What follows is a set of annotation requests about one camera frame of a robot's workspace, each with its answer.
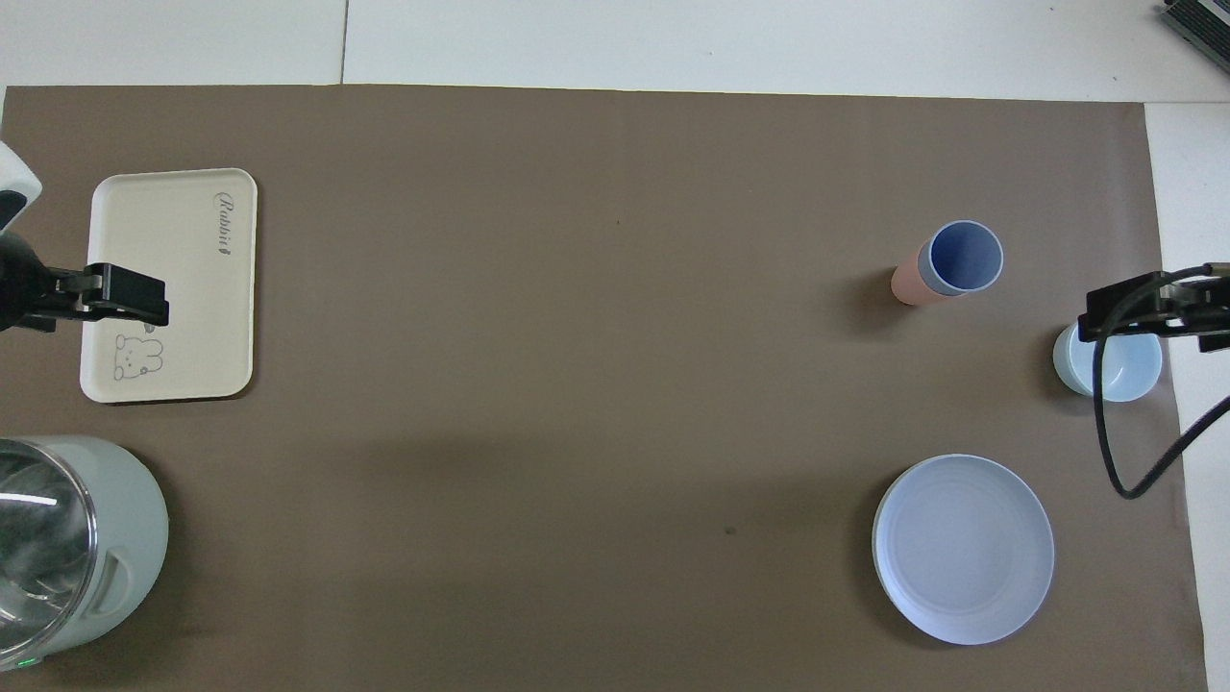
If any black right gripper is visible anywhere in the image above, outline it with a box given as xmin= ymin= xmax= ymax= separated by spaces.
xmin=1076 ymin=271 xmax=1230 ymax=353

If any cream tray with rabbit print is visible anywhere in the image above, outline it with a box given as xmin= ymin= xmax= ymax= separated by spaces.
xmin=80 ymin=168 xmax=258 ymax=404

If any light blue bowl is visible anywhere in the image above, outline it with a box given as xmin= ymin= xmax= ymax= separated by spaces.
xmin=1052 ymin=322 xmax=1164 ymax=403

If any brown paper table mat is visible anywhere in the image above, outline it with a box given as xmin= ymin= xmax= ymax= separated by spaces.
xmin=0 ymin=85 xmax=1210 ymax=692

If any glass pot lid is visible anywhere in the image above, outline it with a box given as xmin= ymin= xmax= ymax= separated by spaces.
xmin=0 ymin=440 xmax=99 ymax=656

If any blue plastic cup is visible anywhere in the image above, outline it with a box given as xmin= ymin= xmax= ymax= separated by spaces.
xmin=917 ymin=220 xmax=1005 ymax=296

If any pale blue plate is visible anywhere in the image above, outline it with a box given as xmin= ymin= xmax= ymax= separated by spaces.
xmin=872 ymin=454 xmax=1056 ymax=646

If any pink plastic cup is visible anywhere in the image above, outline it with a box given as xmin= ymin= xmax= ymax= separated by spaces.
xmin=891 ymin=240 xmax=963 ymax=308

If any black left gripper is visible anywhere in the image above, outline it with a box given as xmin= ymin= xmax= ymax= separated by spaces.
xmin=0 ymin=231 xmax=171 ymax=334

